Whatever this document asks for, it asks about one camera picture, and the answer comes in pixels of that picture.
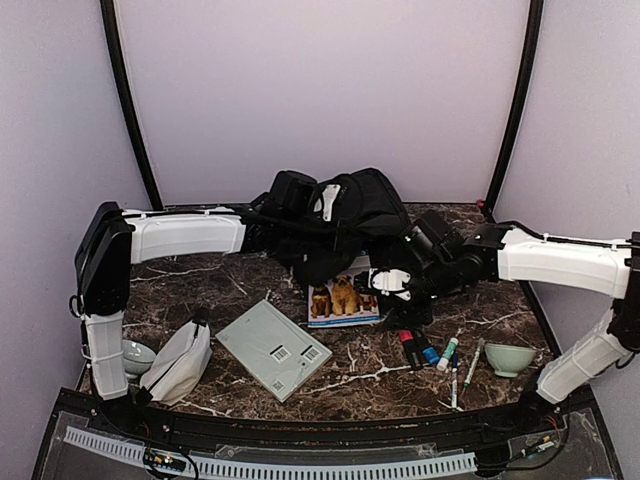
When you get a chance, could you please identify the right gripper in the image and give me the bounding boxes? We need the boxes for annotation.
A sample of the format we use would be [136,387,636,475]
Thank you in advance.
[382,254,461,331]

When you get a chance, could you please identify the black student bag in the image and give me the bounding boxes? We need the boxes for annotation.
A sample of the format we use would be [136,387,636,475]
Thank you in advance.
[242,168,409,286]

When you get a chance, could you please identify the dog picture book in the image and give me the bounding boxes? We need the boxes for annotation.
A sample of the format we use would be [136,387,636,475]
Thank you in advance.
[308,262,381,328]

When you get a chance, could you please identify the grey notebook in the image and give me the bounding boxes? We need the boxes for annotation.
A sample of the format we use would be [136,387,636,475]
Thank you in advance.
[216,300,332,403]

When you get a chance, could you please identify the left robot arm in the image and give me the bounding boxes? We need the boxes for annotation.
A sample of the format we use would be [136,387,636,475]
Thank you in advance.
[69,202,350,436]

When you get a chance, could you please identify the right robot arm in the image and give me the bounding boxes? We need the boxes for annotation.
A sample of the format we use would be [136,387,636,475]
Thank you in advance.
[367,220,639,434]

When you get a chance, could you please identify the pink highlighter marker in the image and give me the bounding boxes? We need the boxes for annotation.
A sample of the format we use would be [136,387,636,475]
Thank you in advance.
[398,329,423,371]

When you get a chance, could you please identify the blue highlighter marker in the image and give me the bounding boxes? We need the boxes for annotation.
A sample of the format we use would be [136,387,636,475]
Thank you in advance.
[411,330,440,367]

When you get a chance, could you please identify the green whiteboard pen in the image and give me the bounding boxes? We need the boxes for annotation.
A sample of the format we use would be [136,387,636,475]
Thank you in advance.
[463,338,485,390]

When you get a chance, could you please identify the right pale green bowl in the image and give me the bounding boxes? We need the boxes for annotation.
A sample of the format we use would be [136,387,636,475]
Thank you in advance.
[484,343,536,378]

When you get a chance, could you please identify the pale green bowl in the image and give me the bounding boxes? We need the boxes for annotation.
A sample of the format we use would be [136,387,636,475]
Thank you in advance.
[484,343,536,378]
[122,340,156,378]

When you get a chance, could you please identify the white pencil pouch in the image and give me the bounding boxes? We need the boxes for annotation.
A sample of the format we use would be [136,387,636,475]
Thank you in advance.
[135,307,212,406]

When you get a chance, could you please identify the left pale green bowl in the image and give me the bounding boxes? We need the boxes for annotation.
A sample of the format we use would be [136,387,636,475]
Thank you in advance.
[122,340,156,378]

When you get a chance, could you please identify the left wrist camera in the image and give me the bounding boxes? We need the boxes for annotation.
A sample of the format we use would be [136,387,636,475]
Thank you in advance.
[266,170,342,222]

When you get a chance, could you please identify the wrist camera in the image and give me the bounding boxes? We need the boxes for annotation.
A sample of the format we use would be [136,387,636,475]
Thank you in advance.
[266,170,342,222]
[367,210,464,302]

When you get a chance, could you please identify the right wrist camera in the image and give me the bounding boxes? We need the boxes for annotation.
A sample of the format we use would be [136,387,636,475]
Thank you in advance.
[367,210,464,302]

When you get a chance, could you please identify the white slotted cable duct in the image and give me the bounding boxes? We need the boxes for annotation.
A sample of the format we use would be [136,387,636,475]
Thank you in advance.
[63,427,477,479]

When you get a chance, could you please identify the left black frame post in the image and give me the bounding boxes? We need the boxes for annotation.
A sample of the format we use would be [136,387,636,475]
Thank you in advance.
[99,0,164,210]

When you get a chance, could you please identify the black frame post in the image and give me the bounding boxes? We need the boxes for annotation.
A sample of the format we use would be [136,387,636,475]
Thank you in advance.
[99,0,164,210]
[482,0,544,219]

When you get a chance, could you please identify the black front rail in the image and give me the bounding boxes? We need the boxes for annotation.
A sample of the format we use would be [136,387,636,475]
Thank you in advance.
[54,387,596,454]

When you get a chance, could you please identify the right black frame post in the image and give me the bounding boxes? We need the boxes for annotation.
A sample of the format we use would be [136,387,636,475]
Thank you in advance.
[482,0,544,219]

